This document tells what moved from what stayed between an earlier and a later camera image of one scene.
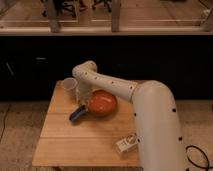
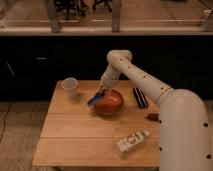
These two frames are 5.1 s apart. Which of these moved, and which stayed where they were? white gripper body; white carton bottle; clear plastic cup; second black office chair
Moved: white gripper body
Stayed: white carton bottle; second black office chair; clear plastic cup
